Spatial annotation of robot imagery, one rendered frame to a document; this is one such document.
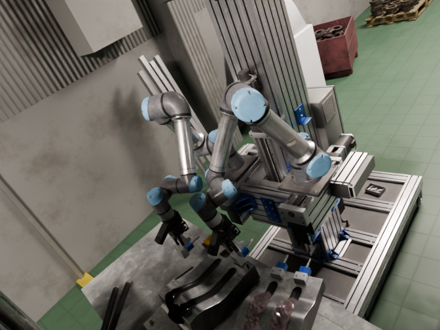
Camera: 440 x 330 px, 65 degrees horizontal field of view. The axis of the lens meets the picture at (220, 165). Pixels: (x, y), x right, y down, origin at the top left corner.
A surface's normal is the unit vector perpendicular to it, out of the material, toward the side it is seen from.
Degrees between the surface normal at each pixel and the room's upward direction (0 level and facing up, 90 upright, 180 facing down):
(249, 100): 83
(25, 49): 90
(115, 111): 90
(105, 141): 90
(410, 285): 0
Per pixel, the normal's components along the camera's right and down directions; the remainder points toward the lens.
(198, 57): 0.71, 0.11
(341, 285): -0.36, -0.80
